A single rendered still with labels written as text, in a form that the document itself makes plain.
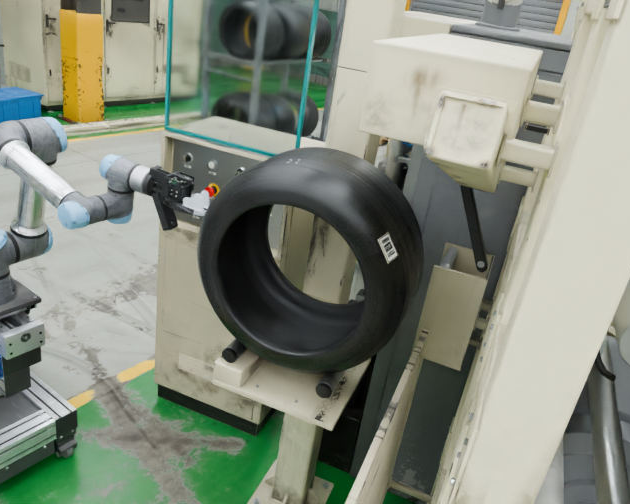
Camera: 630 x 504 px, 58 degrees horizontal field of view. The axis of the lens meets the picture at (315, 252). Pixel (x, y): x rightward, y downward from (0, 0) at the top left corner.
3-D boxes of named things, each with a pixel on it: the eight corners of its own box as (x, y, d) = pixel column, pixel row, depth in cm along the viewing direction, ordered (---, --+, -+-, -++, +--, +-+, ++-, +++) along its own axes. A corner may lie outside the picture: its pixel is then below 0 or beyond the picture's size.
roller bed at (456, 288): (424, 324, 187) (446, 241, 175) (469, 338, 183) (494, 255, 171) (410, 354, 170) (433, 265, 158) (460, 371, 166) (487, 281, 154)
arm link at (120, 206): (89, 220, 166) (90, 185, 161) (120, 211, 175) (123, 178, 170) (107, 231, 163) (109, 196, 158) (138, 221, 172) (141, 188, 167)
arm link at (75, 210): (-31, 117, 165) (76, 207, 149) (6, 113, 174) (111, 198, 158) (-32, 152, 171) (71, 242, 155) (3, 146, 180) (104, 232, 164)
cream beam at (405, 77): (425, 92, 148) (438, 32, 142) (525, 113, 141) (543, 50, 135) (351, 131, 96) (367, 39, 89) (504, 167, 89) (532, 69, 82)
